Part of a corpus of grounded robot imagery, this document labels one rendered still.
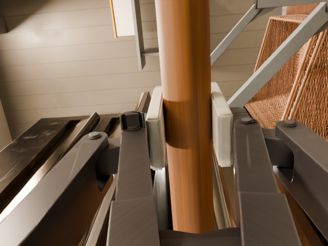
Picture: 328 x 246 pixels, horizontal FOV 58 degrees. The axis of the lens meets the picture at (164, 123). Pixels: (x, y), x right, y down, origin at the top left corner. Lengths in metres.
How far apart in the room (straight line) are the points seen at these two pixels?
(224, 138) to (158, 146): 0.03
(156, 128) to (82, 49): 3.82
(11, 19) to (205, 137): 4.13
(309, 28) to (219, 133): 0.44
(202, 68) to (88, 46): 3.78
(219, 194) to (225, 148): 0.22
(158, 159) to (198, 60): 0.06
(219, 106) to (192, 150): 0.04
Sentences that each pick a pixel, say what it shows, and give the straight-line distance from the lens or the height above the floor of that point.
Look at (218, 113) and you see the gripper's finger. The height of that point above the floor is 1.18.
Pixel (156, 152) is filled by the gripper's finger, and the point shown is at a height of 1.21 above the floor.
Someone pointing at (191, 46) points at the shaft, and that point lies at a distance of 0.16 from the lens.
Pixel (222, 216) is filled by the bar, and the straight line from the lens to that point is 0.34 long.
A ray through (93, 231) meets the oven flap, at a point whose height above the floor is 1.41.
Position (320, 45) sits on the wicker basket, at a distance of 1.12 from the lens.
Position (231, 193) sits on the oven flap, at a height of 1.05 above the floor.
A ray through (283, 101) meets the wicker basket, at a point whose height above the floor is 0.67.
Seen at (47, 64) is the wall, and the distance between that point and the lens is 4.16.
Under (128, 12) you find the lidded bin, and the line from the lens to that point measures 3.23.
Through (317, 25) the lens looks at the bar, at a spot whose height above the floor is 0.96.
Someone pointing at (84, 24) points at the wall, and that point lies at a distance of 3.92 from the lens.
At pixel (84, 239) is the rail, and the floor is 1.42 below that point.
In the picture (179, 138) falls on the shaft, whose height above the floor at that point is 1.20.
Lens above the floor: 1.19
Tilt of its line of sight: 4 degrees up
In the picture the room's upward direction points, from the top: 93 degrees counter-clockwise
